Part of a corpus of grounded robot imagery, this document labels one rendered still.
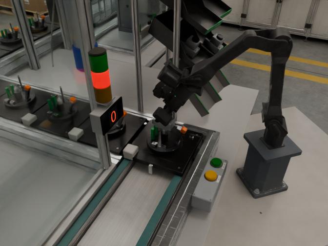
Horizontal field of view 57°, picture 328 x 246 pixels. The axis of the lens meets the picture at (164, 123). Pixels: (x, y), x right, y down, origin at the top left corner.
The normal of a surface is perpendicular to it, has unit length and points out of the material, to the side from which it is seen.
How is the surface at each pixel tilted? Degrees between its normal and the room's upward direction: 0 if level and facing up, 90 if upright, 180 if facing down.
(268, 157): 0
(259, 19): 90
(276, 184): 90
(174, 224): 0
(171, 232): 0
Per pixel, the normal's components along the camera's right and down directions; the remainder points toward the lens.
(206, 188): 0.00, -0.79
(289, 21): -0.46, 0.54
